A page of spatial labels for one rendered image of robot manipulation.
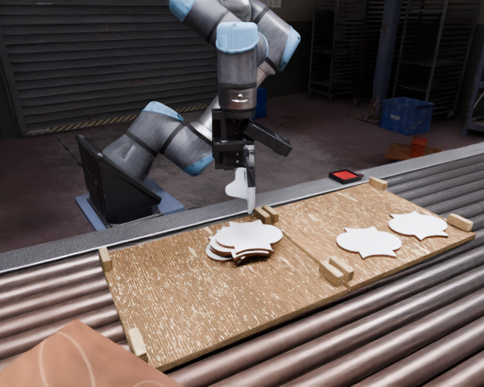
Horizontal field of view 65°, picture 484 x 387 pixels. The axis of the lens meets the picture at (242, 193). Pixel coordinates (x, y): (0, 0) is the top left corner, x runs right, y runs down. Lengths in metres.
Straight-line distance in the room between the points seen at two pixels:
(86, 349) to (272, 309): 0.33
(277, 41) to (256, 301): 0.74
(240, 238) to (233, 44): 0.40
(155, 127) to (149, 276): 0.51
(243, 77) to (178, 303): 0.43
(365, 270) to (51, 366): 0.60
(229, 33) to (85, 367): 0.55
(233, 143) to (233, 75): 0.13
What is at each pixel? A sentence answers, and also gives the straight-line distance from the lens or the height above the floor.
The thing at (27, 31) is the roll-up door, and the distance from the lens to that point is 5.32.
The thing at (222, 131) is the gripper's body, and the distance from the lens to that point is 0.76.
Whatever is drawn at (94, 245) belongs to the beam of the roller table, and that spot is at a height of 0.91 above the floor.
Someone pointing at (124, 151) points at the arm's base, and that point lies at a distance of 1.18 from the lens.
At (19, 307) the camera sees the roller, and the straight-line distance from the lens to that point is 0.87.
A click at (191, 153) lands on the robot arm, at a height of 1.04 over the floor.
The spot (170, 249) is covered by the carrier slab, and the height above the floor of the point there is 0.94.
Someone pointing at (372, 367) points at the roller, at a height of 0.91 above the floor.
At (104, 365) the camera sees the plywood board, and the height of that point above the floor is 1.04.
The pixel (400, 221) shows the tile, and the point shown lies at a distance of 1.05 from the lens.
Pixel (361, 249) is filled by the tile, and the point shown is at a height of 0.94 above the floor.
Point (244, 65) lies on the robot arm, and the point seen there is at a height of 1.34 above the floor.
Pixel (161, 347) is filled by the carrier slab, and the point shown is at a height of 0.94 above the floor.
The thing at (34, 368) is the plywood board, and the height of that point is 1.04.
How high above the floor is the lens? 1.43
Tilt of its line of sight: 26 degrees down
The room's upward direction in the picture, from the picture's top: straight up
